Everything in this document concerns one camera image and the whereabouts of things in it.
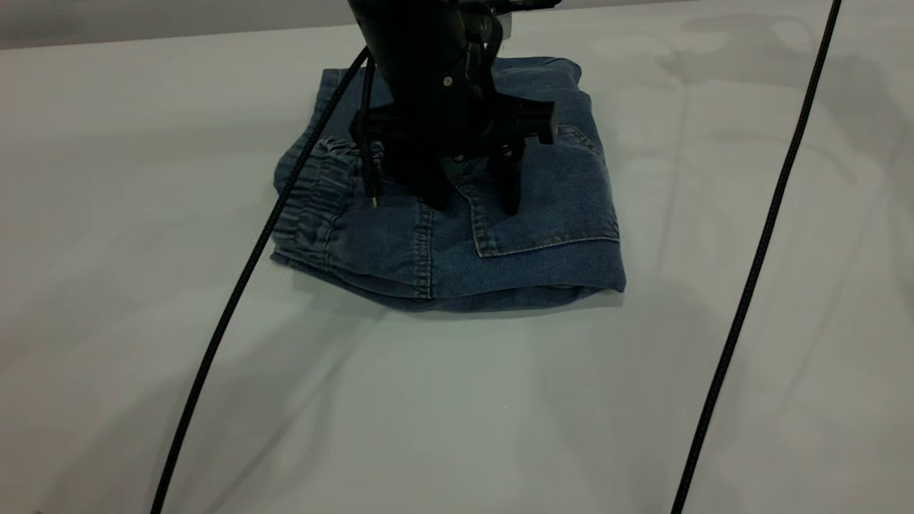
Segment blue denim shorts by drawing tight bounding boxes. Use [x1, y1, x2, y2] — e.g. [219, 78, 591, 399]
[270, 56, 628, 313]

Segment long black braided cable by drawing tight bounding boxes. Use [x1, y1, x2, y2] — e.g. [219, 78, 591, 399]
[149, 44, 372, 514]
[670, 0, 843, 514]

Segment black usb plug cable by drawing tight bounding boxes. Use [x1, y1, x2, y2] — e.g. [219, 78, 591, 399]
[359, 61, 383, 209]

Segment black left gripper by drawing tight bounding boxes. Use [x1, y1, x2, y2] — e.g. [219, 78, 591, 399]
[350, 68, 559, 216]

